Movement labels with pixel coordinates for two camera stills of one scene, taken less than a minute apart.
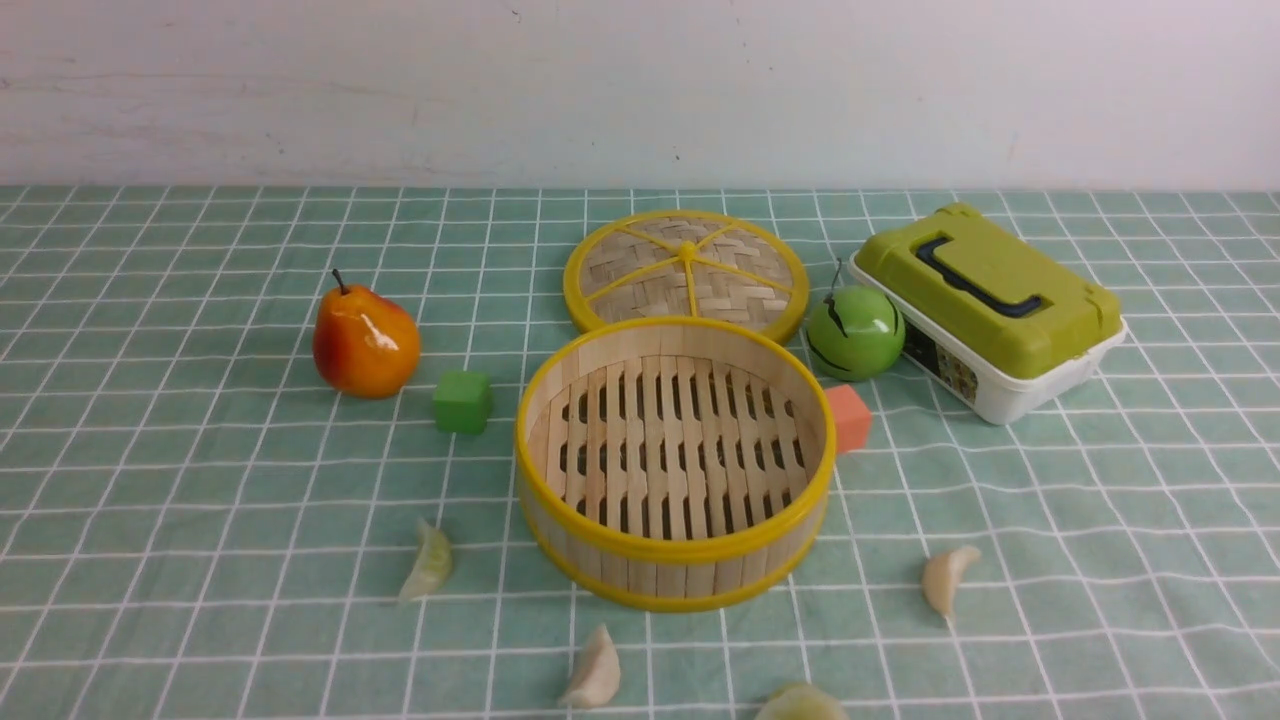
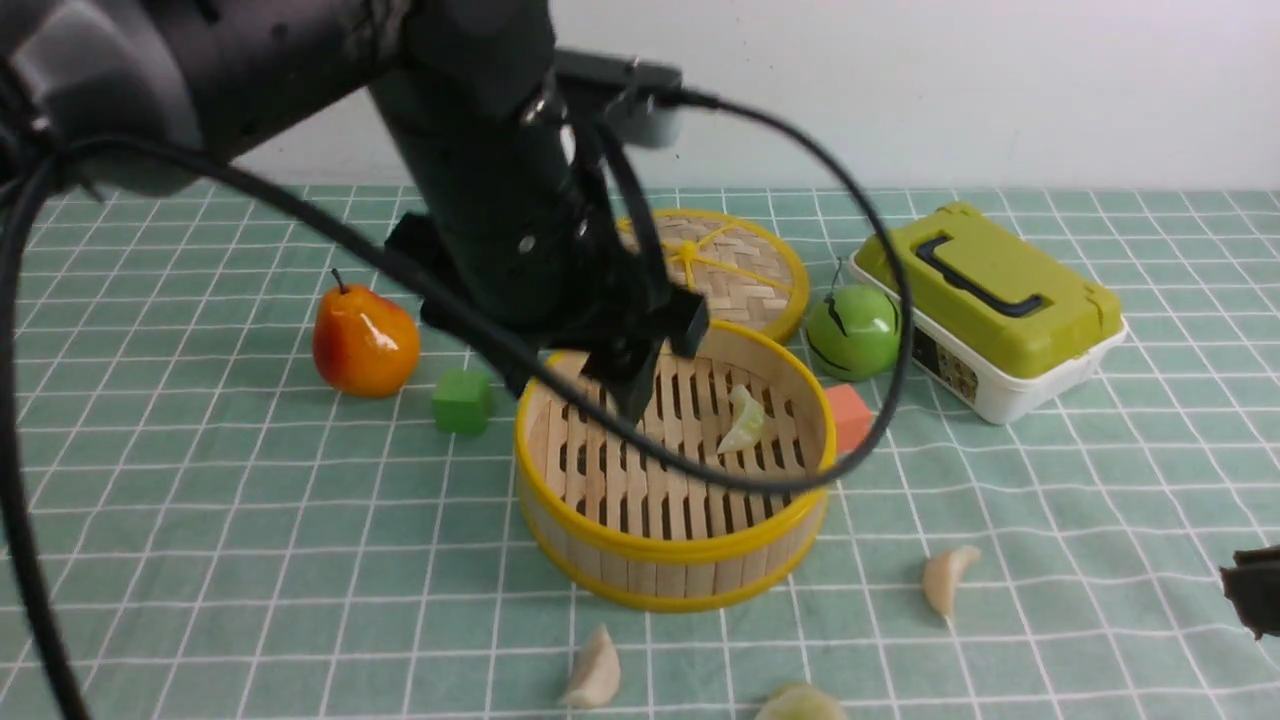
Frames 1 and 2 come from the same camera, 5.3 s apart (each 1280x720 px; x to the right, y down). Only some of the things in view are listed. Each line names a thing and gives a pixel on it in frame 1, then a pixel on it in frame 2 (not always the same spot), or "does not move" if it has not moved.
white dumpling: (942, 576) does not move
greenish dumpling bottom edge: (800, 702) does not move
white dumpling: (599, 674) does not move
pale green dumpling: (433, 564) → (749, 418)
